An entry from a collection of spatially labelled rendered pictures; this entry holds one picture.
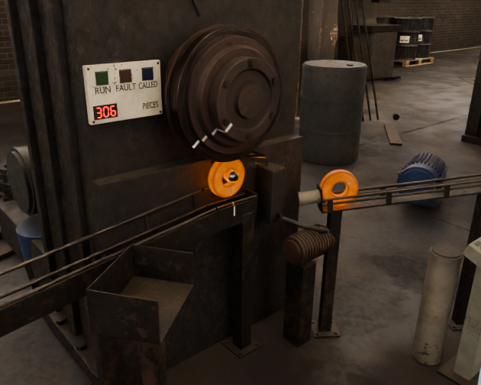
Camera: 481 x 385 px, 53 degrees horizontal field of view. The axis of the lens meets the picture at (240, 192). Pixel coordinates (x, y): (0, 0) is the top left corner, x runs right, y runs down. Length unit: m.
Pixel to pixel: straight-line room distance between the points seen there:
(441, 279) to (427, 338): 0.29
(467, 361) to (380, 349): 0.35
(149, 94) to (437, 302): 1.37
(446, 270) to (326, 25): 4.29
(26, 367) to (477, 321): 1.82
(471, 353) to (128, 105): 1.61
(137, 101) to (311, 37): 4.64
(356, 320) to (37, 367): 1.44
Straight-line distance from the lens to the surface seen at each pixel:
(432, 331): 2.21
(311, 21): 6.15
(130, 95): 1.65
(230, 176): 1.79
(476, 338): 2.18
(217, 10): 1.84
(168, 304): 1.48
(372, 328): 2.45
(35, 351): 2.39
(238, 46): 1.67
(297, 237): 2.00
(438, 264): 2.06
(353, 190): 2.06
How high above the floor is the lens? 1.44
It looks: 22 degrees down
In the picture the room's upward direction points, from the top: 1 degrees clockwise
